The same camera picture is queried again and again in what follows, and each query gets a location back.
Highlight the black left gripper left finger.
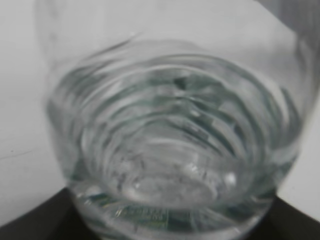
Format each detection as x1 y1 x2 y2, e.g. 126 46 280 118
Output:
0 188 95 240

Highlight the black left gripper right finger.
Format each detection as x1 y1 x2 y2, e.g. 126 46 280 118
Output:
243 196 320 240

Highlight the clear water bottle green label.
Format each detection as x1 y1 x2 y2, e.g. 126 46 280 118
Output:
35 0 320 240

